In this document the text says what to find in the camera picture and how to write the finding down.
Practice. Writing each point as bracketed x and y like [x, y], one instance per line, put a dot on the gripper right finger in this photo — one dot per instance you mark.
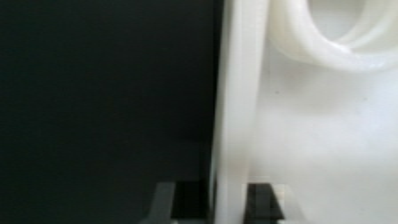
[263, 212]

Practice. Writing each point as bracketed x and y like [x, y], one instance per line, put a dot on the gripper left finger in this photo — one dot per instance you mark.
[160, 210]

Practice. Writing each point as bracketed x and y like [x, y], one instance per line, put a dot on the white square tabletop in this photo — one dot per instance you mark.
[306, 123]

